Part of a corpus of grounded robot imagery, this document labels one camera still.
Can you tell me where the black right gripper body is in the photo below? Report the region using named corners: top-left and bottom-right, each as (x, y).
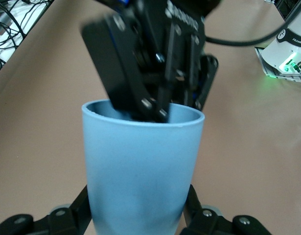
top-left (130, 0), bottom-right (216, 103)

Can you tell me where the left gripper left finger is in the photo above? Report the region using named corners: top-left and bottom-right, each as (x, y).
top-left (0, 185), bottom-right (93, 235)

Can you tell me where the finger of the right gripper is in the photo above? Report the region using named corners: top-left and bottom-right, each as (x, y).
top-left (193, 55), bottom-right (218, 109)
top-left (130, 80), bottom-right (170, 124)

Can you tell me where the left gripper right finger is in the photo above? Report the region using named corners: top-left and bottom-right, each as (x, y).
top-left (181, 185), bottom-right (273, 235)

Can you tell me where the blue plastic cup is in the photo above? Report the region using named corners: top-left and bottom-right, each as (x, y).
top-left (81, 99), bottom-right (205, 235)

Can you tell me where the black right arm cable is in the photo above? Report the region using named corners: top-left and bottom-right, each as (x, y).
top-left (204, 19), bottom-right (292, 47)

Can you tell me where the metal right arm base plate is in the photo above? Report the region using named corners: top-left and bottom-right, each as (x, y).
top-left (254, 46), bottom-right (301, 84)

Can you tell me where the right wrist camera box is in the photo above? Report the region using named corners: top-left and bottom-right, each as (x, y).
top-left (80, 13), bottom-right (141, 120)

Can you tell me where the black floor cable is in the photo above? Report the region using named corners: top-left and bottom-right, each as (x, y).
top-left (0, 0), bottom-right (55, 76)

